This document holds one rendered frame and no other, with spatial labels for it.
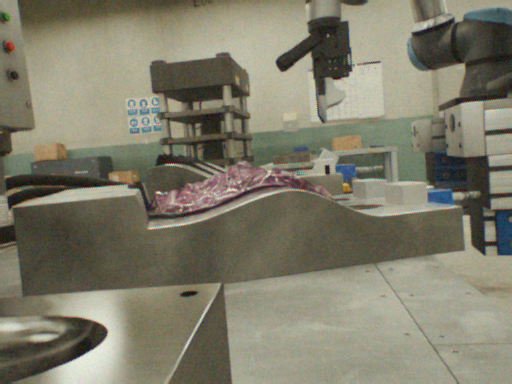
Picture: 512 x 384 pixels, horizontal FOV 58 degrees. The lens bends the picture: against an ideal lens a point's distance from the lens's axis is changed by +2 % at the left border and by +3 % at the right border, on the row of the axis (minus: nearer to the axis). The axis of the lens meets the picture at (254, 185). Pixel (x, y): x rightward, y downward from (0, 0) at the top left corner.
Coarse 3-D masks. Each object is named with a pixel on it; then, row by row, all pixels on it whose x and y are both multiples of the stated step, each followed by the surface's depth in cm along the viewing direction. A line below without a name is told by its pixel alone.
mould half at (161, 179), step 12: (156, 168) 87; (168, 168) 87; (180, 168) 87; (192, 168) 89; (156, 180) 87; (168, 180) 87; (180, 180) 87; (192, 180) 86; (204, 180) 86; (312, 180) 84; (324, 180) 84; (336, 180) 84; (168, 192) 87; (336, 192) 84
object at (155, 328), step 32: (160, 288) 25; (192, 288) 25; (0, 320) 23; (32, 320) 23; (64, 320) 22; (96, 320) 21; (128, 320) 21; (160, 320) 20; (192, 320) 20; (224, 320) 25; (0, 352) 22; (32, 352) 22; (64, 352) 21; (96, 352) 18; (128, 352) 17; (160, 352) 17; (192, 352) 18; (224, 352) 24
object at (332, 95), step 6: (324, 78) 97; (330, 78) 97; (324, 84) 96; (330, 84) 97; (330, 90) 96; (336, 90) 96; (342, 90) 96; (318, 96) 96; (324, 96) 95; (330, 96) 96; (336, 96) 96; (342, 96) 96; (318, 102) 96; (324, 102) 96; (330, 102) 96; (336, 102) 96; (324, 108) 96; (324, 114) 96; (324, 120) 97
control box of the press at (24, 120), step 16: (0, 0) 129; (16, 0) 136; (0, 16) 127; (16, 16) 136; (0, 32) 127; (16, 32) 135; (0, 48) 127; (16, 48) 134; (0, 64) 126; (16, 64) 133; (0, 80) 125; (16, 80) 132; (0, 96) 125; (16, 96) 132; (0, 112) 124; (16, 112) 131; (32, 112) 139; (16, 128) 132; (32, 128) 138
